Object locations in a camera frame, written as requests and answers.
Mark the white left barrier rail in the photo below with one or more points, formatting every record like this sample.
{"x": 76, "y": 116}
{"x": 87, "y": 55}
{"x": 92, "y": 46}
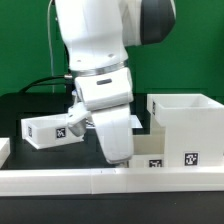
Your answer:
{"x": 4, "y": 150}

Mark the white marker base plate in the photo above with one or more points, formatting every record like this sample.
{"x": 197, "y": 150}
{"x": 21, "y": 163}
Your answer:
{"x": 135, "y": 123}

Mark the white front drawer box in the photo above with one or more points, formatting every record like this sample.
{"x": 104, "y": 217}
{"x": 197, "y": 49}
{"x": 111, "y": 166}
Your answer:
{"x": 146, "y": 161}

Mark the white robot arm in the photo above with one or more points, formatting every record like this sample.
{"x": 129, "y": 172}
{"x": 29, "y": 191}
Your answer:
{"x": 96, "y": 34}

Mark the white front barrier rail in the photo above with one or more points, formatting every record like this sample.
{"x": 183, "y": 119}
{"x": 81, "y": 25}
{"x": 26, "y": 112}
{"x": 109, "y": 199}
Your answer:
{"x": 112, "y": 180}

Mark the white drawer cabinet frame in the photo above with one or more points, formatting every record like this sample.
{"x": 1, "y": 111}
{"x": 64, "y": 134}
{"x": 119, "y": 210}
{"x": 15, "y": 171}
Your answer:
{"x": 185, "y": 130}

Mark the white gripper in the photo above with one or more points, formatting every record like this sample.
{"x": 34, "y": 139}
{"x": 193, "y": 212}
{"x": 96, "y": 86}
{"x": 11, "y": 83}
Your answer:
{"x": 107, "y": 98}

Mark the white drawer box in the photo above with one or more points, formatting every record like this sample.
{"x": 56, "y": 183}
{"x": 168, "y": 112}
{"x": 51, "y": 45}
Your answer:
{"x": 48, "y": 131}
{"x": 146, "y": 161}

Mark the white barrier rail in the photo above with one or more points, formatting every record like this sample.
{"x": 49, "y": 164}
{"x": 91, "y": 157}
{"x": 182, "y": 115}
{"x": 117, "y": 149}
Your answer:
{"x": 4, "y": 150}
{"x": 112, "y": 180}

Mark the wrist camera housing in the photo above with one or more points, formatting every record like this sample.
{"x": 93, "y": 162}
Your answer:
{"x": 76, "y": 121}

